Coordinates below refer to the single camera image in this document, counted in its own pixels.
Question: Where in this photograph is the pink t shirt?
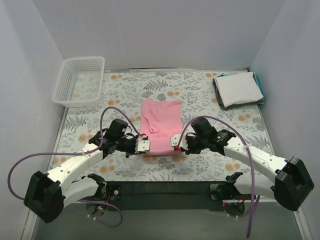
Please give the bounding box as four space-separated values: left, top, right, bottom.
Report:
140 99 183 157

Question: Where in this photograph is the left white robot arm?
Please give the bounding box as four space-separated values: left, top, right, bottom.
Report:
23 119 138 223

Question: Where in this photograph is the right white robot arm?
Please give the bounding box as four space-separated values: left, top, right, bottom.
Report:
171 116 315 212

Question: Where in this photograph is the floral table mat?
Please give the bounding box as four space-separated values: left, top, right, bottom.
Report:
49 71 273 181

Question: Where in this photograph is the white folded t shirt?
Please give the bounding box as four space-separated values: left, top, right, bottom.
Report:
214 72 264 107

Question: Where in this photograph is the white plastic basket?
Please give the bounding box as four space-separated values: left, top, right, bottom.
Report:
52 56 105 108

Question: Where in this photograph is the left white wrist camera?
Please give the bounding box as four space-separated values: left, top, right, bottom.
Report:
135 135 151 154

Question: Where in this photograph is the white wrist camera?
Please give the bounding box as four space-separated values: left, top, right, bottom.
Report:
170 134 189 152
135 135 151 154

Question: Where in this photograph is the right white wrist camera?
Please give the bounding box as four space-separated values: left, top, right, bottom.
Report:
170 134 189 152

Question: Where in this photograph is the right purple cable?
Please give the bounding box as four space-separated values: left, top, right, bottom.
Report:
174 115 261 239

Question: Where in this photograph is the purple cable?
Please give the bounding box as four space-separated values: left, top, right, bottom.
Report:
174 115 261 239
7 106 149 228

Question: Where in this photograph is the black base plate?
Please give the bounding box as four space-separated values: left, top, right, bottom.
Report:
77 180 256 213

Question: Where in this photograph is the aluminium frame rail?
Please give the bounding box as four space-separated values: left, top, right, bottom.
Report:
21 181 312 240

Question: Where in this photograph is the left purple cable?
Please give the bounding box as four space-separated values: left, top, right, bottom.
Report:
7 106 149 228

